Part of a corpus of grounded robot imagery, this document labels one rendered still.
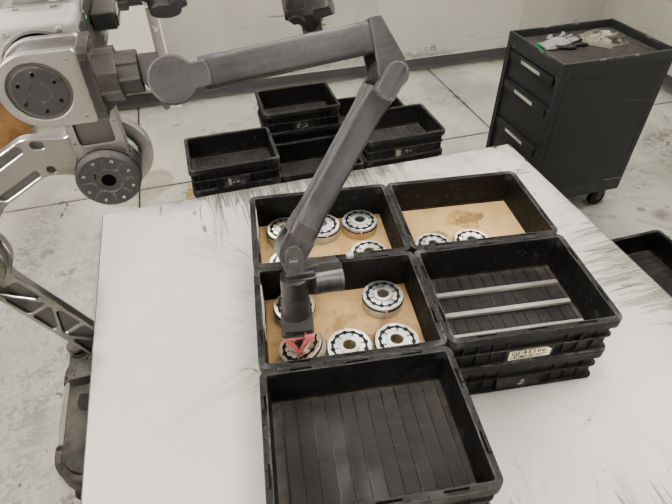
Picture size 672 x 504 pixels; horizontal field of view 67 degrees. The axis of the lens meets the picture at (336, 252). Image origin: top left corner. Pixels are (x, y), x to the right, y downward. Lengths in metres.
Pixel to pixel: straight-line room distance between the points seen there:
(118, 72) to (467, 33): 4.09
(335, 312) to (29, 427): 1.45
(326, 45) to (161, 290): 0.93
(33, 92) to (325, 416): 0.79
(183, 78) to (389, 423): 0.76
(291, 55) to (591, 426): 1.04
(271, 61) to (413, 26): 3.66
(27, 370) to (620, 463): 2.18
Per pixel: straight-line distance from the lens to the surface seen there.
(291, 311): 1.05
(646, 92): 2.97
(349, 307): 1.29
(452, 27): 4.72
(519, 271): 1.46
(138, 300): 1.60
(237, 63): 0.94
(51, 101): 0.95
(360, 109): 0.98
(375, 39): 0.97
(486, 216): 1.62
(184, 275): 1.63
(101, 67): 0.93
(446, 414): 1.14
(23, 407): 2.44
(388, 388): 1.16
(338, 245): 1.46
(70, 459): 1.93
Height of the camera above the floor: 1.80
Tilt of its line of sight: 42 degrees down
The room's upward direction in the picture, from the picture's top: 1 degrees counter-clockwise
